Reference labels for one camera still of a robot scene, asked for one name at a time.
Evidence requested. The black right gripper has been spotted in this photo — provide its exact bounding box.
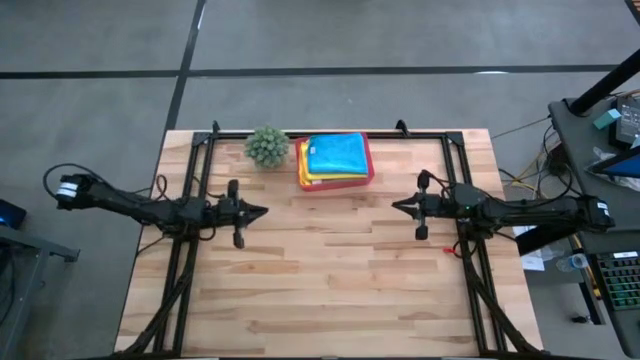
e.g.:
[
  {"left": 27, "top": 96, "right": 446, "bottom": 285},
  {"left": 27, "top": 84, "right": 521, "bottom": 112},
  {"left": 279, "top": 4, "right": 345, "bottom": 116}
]
[{"left": 390, "top": 168, "right": 454, "bottom": 242}]

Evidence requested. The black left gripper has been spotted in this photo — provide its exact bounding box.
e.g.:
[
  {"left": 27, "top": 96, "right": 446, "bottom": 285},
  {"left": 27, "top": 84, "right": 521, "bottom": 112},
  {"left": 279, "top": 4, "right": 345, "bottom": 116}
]
[{"left": 217, "top": 178, "right": 270, "bottom": 250}]

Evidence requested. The yellow microfiber towel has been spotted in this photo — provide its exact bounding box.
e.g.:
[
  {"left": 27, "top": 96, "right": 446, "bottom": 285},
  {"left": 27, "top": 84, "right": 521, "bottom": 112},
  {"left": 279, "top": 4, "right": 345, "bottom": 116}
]
[{"left": 300, "top": 141, "right": 370, "bottom": 183}]

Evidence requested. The blue microfiber towel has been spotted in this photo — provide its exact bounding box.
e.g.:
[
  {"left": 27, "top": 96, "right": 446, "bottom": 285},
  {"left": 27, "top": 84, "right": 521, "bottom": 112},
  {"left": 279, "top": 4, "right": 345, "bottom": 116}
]
[{"left": 305, "top": 131, "right": 370, "bottom": 176}]

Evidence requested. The pink plastic bin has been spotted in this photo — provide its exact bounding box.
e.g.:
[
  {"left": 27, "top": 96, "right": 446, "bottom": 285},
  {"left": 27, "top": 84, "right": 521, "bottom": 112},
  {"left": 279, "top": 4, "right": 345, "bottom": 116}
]
[{"left": 294, "top": 131, "right": 376, "bottom": 193}]

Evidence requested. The green artificial potted plant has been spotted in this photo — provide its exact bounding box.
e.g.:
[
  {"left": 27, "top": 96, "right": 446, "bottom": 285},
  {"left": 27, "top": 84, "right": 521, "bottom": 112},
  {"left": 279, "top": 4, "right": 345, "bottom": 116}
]
[{"left": 243, "top": 124, "right": 291, "bottom": 169}]

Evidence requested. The white crumpled paper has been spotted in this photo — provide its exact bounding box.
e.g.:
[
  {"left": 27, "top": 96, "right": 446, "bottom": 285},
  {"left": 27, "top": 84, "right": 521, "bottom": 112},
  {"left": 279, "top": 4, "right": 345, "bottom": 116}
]
[{"left": 510, "top": 224, "right": 547, "bottom": 272}]

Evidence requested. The clear plastic bottle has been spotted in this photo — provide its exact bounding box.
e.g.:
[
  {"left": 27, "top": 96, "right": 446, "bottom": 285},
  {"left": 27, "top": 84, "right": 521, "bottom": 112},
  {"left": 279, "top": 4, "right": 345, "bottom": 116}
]
[{"left": 555, "top": 253, "right": 591, "bottom": 274}]

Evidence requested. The black side desk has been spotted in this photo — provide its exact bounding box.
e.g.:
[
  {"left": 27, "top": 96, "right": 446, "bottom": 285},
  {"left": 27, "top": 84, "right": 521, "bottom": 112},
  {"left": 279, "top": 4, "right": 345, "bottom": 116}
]
[{"left": 547, "top": 97, "right": 640, "bottom": 234}]

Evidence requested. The black keyboard desk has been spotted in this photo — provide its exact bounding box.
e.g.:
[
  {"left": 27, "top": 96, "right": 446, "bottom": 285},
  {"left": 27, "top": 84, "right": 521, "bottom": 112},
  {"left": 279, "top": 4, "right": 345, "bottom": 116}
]
[{"left": 514, "top": 219, "right": 640, "bottom": 359}]

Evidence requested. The teal block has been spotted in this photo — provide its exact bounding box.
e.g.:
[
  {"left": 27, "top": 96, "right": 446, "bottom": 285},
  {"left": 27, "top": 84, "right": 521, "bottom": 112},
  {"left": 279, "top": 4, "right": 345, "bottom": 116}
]
[{"left": 593, "top": 108, "right": 623, "bottom": 131}]

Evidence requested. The laptop with blue screen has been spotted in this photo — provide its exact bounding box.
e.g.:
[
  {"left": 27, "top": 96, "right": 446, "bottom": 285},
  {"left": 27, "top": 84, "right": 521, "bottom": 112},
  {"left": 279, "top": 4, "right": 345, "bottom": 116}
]
[{"left": 585, "top": 149, "right": 640, "bottom": 180}]

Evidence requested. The blue-keyed keyboard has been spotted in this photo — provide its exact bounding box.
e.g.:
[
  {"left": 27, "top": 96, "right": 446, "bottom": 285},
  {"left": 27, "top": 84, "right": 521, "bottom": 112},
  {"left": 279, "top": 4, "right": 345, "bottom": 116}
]
[{"left": 594, "top": 251, "right": 640, "bottom": 312}]

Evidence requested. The grey metal desk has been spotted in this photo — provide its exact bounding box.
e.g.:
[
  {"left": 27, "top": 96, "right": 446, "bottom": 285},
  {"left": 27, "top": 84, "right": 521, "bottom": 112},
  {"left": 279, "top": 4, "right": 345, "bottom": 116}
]
[{"left": 0, "top": 222, "right": 81, "bottom": 360}]

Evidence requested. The black slanted pole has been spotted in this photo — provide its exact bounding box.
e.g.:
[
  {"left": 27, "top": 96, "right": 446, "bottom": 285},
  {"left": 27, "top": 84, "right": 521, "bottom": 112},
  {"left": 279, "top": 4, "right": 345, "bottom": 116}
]
[{"left": 568, "top": 48, "right": 640, "bottom": 117}]

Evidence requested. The black tablet device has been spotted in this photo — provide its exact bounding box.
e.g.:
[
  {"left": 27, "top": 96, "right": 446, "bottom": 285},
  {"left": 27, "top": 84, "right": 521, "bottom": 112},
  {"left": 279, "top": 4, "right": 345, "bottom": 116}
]
[{"left": 613, "top": 94, "right": 640, "bottom": 147}]

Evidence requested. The black device with blue light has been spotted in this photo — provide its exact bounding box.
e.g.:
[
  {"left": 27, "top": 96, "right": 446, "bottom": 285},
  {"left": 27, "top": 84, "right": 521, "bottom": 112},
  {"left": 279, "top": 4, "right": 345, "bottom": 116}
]
[{"left": 0, "top": 198, "right": 28, "bottom": 231}]

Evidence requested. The black aluminium table frame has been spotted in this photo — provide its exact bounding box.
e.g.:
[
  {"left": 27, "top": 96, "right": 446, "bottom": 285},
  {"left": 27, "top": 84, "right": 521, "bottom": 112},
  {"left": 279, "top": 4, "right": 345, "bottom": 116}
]
[{"left": 117, "top": 118, "right": 546, "bottom": 359}]

